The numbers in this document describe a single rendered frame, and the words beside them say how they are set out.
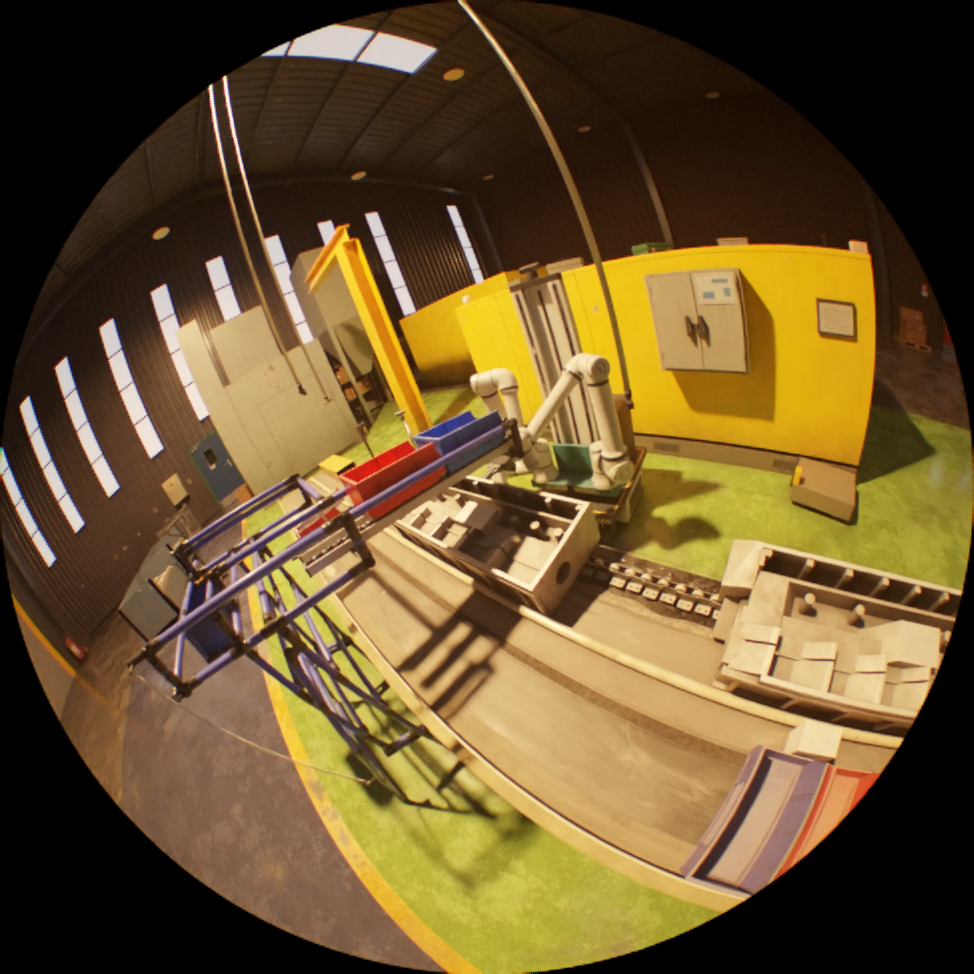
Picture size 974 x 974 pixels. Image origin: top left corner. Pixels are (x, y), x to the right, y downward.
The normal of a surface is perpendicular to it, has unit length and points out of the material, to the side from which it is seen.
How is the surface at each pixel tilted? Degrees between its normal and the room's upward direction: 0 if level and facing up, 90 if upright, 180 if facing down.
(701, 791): 0
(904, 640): 10
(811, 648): 31
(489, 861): 0
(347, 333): 112
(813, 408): 90
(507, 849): 0
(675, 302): 90
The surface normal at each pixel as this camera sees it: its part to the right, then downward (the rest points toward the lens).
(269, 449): 0.68, 0.17
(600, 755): -0.32, -0.81
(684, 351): -0.66, 0.56
